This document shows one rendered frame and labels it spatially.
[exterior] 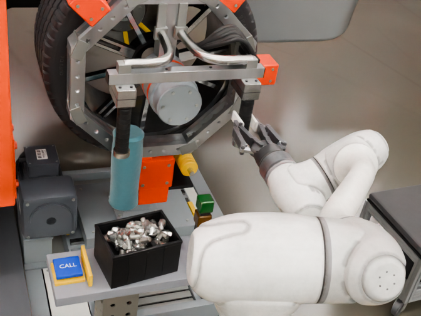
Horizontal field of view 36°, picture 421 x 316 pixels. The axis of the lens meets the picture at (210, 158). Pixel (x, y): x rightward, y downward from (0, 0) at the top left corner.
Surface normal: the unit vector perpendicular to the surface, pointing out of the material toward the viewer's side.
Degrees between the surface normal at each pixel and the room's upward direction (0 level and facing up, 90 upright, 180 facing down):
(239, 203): 0
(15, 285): 0
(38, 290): 0
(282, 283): 75
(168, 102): 90
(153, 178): 90
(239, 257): 48
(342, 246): 29
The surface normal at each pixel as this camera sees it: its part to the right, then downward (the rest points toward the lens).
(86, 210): 0.14, -0.81
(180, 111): 0.33, 0.58
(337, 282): -0.04, 0.31
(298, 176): -0.27, -0.66
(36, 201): 0.36, 0.22
